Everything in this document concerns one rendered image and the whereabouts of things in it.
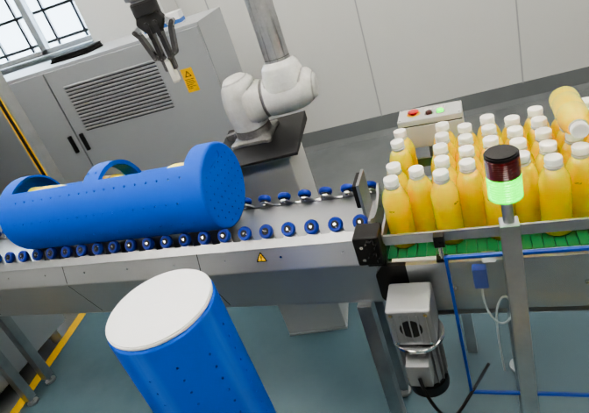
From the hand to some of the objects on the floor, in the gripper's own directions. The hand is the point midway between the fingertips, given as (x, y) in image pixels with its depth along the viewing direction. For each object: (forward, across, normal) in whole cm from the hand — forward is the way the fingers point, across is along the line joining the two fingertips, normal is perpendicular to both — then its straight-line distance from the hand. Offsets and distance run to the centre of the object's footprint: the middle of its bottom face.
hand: (173, 69), depth 142 cm
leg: (+148, +156, -23) cm, 216 cm away
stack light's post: (+147, -73, +59) cm, 174 cm away
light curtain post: (+149, +95, -50) cm, 184 cm away
